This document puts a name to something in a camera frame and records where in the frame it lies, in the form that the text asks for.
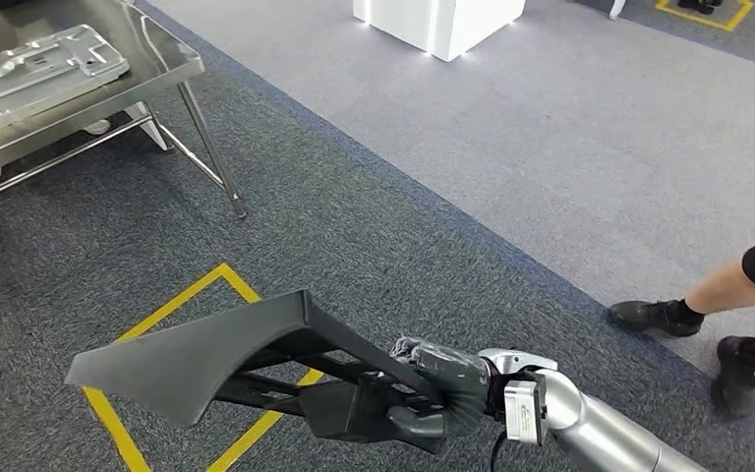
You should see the silver metal fixture plate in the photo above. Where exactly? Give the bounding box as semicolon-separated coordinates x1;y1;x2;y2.
0;24;132;142

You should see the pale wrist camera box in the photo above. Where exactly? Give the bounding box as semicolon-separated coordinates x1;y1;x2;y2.
502;380;549;447

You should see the yellow floor tape square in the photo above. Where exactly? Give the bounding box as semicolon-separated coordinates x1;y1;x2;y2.
654;0;755;32

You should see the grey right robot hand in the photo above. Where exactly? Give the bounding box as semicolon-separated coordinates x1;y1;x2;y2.
386;336;492;440

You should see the black cable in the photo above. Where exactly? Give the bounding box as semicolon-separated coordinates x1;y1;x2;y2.
489;430;509;472

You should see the black shoe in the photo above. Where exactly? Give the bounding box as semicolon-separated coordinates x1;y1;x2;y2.
709;335;755;418
609;299;705;338

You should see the black plastic frame part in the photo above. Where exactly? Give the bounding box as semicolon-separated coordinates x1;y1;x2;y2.
64;289;447;455

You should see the white lit cube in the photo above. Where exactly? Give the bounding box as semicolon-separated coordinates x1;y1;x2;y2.
352;0;527;63

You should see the stainless steel workbench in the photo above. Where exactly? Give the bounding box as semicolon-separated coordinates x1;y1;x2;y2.
0;0;249;219

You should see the black camera bracket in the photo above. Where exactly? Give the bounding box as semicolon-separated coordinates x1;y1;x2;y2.
494;366;550;418

